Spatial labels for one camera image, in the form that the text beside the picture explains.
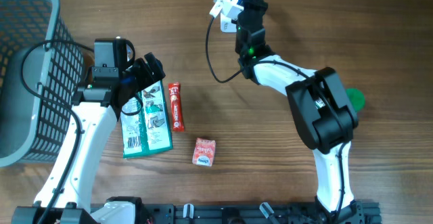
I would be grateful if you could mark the white barcode scanner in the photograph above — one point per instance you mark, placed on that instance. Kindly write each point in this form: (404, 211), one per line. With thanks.
(227, 22)

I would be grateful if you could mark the red chocolate bar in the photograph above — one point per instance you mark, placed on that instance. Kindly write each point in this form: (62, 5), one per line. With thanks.
(175, 105)

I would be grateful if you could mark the large green white packet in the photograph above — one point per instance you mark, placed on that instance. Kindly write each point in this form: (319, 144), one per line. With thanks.
(145, 124)

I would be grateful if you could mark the green white gum pack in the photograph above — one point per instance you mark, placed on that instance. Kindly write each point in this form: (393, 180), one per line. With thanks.
(319, 103)

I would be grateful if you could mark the green lid jar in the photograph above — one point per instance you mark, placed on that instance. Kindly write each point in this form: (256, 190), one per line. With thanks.
(356, 98)

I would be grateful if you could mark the pink tissue pack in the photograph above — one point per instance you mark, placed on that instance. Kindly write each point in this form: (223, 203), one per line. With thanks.
(204, 152)

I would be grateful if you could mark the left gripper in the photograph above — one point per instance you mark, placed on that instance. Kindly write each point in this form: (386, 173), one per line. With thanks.
(148, 78)

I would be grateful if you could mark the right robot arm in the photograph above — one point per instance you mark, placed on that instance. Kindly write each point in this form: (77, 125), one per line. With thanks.
(323, 114)

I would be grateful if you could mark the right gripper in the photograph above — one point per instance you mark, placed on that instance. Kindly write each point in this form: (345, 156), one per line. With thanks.
(255, 4)

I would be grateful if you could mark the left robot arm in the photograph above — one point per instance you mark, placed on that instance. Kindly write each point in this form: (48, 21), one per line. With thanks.
(95, 107)

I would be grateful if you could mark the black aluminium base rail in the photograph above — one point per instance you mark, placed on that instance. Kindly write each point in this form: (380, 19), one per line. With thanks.
(299, 212)

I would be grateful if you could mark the grey plastic mesh basket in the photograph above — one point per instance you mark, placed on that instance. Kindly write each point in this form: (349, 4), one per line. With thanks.
(35, 50)

